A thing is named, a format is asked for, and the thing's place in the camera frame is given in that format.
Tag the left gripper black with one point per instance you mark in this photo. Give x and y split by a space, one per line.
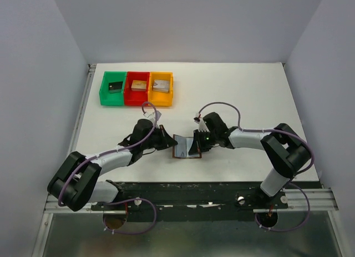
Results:
166 140

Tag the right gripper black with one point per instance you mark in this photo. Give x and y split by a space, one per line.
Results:
197 144

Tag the brown leather card holder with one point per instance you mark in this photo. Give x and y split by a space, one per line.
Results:
181 150

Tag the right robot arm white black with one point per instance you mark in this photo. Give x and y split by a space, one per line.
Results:
287 152

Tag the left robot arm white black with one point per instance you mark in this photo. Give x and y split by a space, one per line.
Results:
76 182

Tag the silver card stack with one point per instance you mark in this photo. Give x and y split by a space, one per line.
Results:
161 86

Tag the tan card stack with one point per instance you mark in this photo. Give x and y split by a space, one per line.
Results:
138 85

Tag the orange plastic bin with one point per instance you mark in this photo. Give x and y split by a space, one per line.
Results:
160 99

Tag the red plastic bin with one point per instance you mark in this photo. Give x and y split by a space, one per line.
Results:
133 98

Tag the left white knob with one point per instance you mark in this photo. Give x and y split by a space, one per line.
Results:
137 202

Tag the white knob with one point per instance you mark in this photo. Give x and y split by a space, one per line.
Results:
137 202
241 200

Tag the right white knob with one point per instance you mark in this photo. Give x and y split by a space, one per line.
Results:
241 200

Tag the green plastic bin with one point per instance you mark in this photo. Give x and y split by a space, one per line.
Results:
112 99

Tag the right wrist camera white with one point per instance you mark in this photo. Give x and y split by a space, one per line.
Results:
201 124

